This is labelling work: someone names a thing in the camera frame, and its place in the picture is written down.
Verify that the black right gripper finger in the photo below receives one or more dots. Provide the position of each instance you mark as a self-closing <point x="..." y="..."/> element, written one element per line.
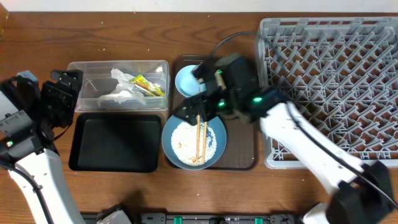
<point x="189" y="109"/>
<point x="208" y="112"/>

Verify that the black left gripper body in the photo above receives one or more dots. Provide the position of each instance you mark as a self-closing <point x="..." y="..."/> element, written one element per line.
<point x="57" y="105"/>

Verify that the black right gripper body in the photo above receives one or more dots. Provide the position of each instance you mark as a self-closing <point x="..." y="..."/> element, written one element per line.
<point x="227" y="101"/>

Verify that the wooden chopstick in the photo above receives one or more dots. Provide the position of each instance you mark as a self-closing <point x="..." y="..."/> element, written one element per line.
<point x="204" y="141"/>
<point x="198" y="138"/>

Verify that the yellow green snack wrapper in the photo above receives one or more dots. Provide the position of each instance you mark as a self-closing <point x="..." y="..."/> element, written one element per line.
<point x="146" y="86"/>

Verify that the white napkin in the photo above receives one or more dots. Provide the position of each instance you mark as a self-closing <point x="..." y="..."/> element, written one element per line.
<point x="125" y="90"/>

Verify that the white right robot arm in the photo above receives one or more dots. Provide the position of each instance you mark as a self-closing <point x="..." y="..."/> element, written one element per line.
<point x="359" y="193"/>

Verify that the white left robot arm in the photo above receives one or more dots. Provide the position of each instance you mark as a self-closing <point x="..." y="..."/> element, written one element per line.
<point x="30" y="112"/>

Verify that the clear plastic waste bin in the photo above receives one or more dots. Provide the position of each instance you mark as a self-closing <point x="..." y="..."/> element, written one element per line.
<point x="97" y="82"/>

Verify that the grey dishwasher rack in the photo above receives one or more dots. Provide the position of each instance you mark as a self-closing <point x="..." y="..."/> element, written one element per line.
<point x="341" y="73"/>

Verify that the light blue bowl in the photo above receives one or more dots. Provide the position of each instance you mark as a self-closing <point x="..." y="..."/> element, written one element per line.
<point x="186" y="83"/>

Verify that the white rice leftovers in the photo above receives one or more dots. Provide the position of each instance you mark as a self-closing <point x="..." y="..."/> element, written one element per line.
<point x="184" y="143"/>

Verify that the large blue plate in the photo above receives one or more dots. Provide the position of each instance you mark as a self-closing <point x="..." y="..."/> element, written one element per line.
<point x="170" y="126"/>

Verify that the brown serving tray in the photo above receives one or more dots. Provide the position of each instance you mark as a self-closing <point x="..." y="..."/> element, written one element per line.
<point x="241" y="151"/>

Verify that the black plastic tray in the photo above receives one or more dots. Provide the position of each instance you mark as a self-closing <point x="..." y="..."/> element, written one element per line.
<point x="115" y="142"/>

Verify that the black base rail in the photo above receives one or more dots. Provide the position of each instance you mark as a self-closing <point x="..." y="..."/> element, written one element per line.
<point x="162" y="218"/>

